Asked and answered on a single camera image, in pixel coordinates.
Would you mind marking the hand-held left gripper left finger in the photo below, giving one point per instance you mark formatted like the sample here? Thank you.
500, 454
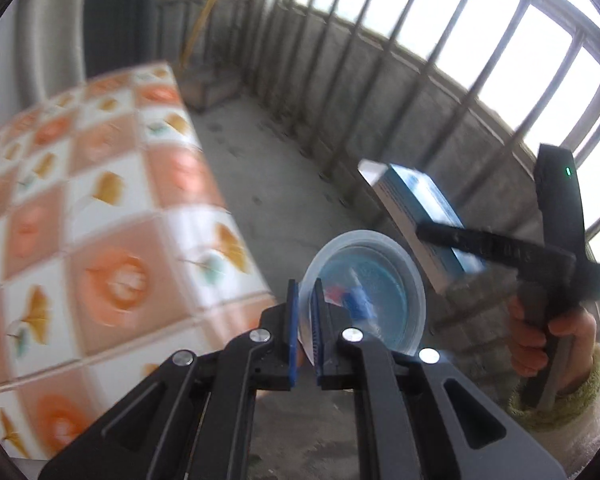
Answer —
294, 330

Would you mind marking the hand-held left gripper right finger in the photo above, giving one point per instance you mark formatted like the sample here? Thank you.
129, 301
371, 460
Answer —
320, 330

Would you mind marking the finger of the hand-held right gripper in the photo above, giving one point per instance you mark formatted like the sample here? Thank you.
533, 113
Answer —
480, 245

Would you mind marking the clear plastic cup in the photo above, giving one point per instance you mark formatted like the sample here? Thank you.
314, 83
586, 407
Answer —
360, 280

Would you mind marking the blue cardboard box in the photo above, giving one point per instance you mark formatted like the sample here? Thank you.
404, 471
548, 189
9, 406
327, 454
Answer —
420, 195

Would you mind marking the person's right hand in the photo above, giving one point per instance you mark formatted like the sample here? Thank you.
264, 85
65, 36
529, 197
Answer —
577, 330

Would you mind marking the metal balcony railing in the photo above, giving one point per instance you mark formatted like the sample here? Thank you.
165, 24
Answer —
500, 47

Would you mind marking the table with patterned cloth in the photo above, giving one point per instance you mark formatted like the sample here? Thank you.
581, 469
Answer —
105, 190

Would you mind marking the yellow broom stick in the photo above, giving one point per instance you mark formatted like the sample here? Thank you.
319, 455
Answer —
202, 15

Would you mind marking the dark metal door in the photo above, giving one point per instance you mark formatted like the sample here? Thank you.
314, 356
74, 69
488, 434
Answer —
120, 15

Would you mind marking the grey curtain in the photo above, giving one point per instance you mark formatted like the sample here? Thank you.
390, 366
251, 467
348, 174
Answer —
55, 35

